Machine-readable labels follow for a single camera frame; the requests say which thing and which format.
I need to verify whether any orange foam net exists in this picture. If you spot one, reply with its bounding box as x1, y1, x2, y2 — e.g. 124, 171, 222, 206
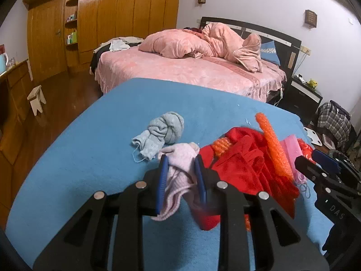
211, 113, 294, 182

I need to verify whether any black lined trash bin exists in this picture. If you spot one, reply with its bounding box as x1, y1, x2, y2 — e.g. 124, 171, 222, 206
328, 149, 360, 175

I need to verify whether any red plastic bag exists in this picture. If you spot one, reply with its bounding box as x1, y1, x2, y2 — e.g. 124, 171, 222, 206
297, 138, 316, 164

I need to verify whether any pink face mask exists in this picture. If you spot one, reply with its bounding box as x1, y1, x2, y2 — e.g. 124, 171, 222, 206
280, 135, 311, 199

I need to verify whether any blue table cloth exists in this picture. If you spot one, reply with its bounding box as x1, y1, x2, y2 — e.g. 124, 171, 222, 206
5, 78, 333, 271

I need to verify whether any black nightstand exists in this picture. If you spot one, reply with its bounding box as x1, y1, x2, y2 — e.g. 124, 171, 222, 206
278, 77, 323, 126

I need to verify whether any white step stool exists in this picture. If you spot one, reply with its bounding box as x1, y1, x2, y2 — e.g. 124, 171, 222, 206
27, 85, 46, 116

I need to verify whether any grey sock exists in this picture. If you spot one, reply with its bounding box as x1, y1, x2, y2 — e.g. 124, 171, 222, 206
132, 111, 185, 163

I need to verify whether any pink sock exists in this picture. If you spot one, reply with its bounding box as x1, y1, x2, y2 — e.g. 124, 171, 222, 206
153, 142, 199, 222

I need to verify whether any light blue kettle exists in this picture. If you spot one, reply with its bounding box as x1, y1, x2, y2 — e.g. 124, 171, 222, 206
0, 53, 9, 74

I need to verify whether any clothes pile on bed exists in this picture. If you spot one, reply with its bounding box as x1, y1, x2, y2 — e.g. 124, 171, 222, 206
93, 36, 144, 53

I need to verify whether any wooden wardrobe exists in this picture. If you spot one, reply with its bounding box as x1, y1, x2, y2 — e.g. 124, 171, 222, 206
23, 0, 179, 83

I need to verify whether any pink bed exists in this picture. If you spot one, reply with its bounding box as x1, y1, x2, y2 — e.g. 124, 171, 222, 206
94, 47, 287, 102

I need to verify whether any right wall lamp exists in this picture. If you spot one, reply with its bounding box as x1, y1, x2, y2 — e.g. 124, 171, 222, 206
304, 9, 317, 28

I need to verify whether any white bathroom scale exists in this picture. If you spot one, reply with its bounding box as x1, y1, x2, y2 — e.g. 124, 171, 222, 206
304, 127, 322, 147

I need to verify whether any pink quilt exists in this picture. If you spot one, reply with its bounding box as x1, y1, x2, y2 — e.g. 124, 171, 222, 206
138, 23, 262, 73

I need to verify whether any book on floor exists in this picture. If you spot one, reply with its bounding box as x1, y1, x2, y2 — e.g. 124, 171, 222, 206
322, 134, 336, 150

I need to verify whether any blue pillow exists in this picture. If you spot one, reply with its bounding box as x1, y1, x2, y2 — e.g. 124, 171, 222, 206
260, 40, 280, 66

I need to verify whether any yellow toy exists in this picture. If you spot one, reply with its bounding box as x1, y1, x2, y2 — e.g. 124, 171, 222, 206
307, 79, 317, 89

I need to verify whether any red cloth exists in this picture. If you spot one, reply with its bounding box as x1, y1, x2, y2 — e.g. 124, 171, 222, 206
199, 127, 300, 218

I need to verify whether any black headboard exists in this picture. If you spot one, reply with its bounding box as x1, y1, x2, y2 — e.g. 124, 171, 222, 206
199, 16, 302, 78

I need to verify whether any wooden side cabinet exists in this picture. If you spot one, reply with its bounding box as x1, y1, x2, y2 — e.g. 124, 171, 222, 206
1, 60, 34, 209

